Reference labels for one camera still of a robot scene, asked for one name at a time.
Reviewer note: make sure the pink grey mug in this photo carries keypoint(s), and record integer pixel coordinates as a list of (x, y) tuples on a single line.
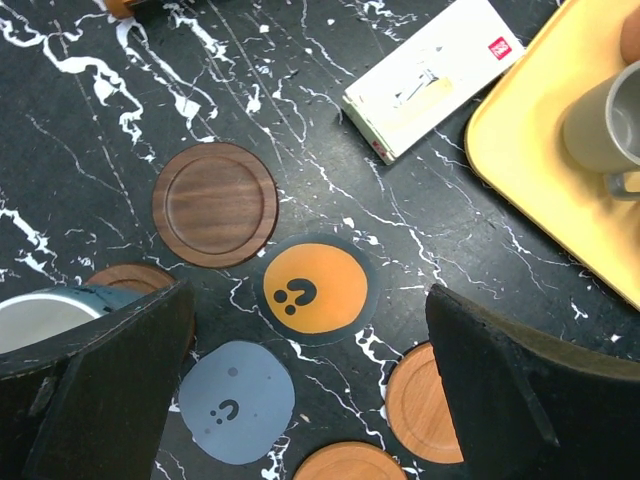
[(630, 38)]

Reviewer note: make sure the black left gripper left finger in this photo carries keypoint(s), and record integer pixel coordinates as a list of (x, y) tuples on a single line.
[(65, 416)]

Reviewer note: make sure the small grey green cup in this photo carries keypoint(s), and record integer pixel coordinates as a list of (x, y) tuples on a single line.
[(601, 131)]

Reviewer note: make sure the yellow serving tray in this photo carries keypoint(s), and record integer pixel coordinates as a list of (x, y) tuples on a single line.
[(514, 141)]

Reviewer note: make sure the light wooden ridged coaster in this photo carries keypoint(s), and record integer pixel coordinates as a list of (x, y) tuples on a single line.
[(417, 409)]

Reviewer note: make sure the plain orange wooden coaster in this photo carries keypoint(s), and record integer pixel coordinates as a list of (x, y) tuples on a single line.
[(350, 460)]

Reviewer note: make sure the blue paper coaster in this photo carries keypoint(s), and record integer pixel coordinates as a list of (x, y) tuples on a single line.
[(237, 401)]

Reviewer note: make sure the large blue mug back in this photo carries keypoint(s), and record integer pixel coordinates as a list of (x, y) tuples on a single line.
[(31, 318)]

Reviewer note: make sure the white yellow carton box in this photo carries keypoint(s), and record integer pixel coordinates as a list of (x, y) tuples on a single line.
[(434, 72)]

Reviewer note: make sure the orange black paper coaster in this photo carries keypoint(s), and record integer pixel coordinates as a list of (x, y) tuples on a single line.
[(316, 289)]

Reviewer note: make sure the dark walnut coaster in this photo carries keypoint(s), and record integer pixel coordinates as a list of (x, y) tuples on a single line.
[(215, 205), (136, 314)]

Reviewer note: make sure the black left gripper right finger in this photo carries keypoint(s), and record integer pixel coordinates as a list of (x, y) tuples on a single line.
[(527, 405)]

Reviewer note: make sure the orange wooden shelf rack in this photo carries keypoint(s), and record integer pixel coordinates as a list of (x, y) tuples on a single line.
[(121, 9)]

